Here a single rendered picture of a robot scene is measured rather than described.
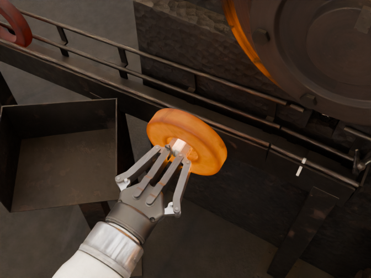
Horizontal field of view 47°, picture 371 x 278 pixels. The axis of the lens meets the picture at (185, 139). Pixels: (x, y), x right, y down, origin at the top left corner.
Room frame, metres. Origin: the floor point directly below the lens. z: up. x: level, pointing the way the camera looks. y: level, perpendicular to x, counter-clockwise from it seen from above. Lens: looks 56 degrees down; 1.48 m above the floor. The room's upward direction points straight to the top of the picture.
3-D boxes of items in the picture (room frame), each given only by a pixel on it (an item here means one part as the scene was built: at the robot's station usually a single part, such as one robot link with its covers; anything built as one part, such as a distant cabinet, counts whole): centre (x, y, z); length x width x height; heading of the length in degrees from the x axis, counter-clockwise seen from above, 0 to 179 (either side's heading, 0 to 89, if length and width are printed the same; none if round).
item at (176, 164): (0.34, 0.03, 0.84); 0.11 x 0.01 x 0.04; 149
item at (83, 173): (0.51, 0.28, 0.36); 0.26 x 0.20 x 0.72; 95
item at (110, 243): (0.23, 0.11, 0.83); 0.09 x 0.06 x 0.09; 60
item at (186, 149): (0.39, -0.01, 0.84); 0.05 x 0.03 x 0.01; 150
